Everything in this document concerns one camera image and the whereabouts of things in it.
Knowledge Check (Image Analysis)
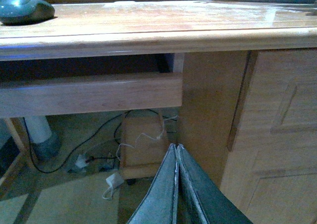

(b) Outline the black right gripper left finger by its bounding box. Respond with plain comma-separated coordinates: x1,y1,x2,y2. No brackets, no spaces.
128,144,179,224

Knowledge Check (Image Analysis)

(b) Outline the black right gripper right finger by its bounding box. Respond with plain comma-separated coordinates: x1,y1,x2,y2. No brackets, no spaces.
176,144,251,224

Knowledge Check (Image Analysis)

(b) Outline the wooden keyboard drawer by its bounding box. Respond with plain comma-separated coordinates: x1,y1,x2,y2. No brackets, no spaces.
0,73,183,118

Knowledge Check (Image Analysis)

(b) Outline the grey computer mouse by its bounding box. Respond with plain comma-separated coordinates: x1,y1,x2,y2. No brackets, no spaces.
0,0,55,25

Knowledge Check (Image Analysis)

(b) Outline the grey power strip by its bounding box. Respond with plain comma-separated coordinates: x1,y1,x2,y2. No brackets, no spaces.
66,157,119,174

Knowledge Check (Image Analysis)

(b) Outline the white plug adapter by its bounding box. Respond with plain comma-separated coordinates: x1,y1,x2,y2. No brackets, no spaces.
75,155,88,169

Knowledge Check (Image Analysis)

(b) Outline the wooden desk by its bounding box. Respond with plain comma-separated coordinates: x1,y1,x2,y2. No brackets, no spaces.
0,0,317,224

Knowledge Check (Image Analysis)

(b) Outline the white pipe with grey base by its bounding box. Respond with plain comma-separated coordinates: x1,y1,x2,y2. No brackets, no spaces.
24,115,61,161

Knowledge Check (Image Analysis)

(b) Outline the white charger with cord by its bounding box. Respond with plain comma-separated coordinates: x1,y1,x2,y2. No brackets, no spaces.
102,172,124,200

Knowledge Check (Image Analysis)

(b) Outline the white thin cable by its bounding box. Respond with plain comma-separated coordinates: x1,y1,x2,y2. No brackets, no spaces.
115,114,179,162

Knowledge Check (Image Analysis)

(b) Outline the black power cable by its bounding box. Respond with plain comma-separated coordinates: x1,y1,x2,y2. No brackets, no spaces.
22,109,178,174

